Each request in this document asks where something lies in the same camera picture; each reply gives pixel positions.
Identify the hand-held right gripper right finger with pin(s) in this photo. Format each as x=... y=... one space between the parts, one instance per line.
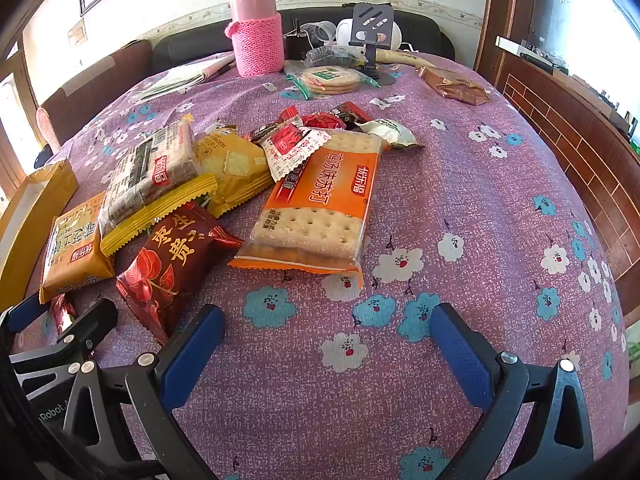
x=460 y=355

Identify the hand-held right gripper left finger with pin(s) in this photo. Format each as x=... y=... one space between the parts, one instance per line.
x=192 y=350

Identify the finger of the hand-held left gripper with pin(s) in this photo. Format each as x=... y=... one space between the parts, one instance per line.
x=22 y=316
x=90 y=321

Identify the dark red peanut packet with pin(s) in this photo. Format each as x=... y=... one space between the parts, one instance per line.
x=165 y=270

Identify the yellow cardboard box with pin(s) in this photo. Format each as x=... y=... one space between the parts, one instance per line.
x=50 y=180

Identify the clear cracker packet yellow edges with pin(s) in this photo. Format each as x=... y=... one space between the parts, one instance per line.
x=145 y=170

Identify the yellow square cracker packet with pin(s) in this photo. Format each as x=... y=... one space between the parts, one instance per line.
x=230 y=165

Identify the clear bag of dark snacks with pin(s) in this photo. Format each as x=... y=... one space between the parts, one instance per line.
x=325 y=55

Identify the small red candy packet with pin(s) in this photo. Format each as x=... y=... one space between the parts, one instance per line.
x=289 y=115
x=61 y=310
x=322 y=121

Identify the orange-yellow biscuit packet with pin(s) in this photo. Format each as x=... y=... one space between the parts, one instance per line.
x=75 y=255

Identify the purple floral tablecloth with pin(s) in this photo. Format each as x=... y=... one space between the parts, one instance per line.
x=425 y=210

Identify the wooden door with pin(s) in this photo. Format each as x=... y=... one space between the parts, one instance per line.
x=10 y=160

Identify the orange soda cracker packet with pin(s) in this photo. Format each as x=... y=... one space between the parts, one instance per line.
x=320 y=195

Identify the red and white snack packet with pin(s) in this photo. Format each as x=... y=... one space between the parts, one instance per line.
x=290 y=142

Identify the brown armchair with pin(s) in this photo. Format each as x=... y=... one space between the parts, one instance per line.
x=90 y=90

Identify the white and green small packet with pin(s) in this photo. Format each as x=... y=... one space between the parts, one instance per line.
x=392 y=132

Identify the wooden cabinet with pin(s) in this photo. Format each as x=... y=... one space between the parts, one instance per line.
x=560 y=125

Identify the white paper stack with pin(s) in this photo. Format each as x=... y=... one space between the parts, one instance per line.
x=170 y=82

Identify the dark red small snack packet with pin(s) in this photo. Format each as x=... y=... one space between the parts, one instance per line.
x=352 y=112

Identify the brown wafer packet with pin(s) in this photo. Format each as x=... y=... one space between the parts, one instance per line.
x=455 y=85

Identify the paper booklet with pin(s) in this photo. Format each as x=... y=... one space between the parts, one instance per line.
x=217 y=66

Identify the black sofa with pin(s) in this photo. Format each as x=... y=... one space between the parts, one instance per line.
x=200 y=40

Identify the round crackers packet green edge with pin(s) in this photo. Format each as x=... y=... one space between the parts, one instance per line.
x=330 y=80

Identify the beige wooden stick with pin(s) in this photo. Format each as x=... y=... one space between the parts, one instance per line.
x=400 y=56

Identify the pink thermos with knit sleeve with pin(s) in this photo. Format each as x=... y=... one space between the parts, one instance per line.
x=257 y=45

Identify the clear plastic cup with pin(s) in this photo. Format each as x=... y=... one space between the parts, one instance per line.
x=320 y=32

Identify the black phone stand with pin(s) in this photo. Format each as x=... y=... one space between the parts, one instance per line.
x=370 y=22

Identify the white round jar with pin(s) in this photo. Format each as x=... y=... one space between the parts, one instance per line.
x=345 y=30

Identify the glass window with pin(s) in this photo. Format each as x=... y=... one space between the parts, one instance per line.
x=600 y=20

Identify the small wall notice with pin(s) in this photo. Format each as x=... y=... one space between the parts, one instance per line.
x=77 y=32

